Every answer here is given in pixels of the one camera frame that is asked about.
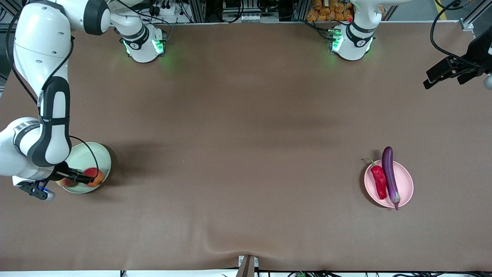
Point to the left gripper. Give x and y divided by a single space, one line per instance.
477 52

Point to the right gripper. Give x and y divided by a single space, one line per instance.
61 169

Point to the pale peach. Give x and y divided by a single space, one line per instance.
67 183

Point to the red apple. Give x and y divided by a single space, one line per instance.
97 177

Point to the purple eggplant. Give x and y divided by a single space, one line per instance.
389 173

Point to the red chili pepper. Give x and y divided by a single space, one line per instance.
379 184

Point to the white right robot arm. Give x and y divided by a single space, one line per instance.
50 115

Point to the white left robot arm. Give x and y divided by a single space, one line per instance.
353 46

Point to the light green plate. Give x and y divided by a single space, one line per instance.
86 157

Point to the pink plate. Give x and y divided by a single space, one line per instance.
405 184

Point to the bag of orange buns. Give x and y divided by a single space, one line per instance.
326 11

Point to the brown table cover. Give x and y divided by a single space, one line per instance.
230 215

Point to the white power strip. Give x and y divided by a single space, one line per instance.
163 9

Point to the aluminium frame profile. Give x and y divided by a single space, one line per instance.
474 15

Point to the metal camera post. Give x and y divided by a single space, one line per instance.
247 267

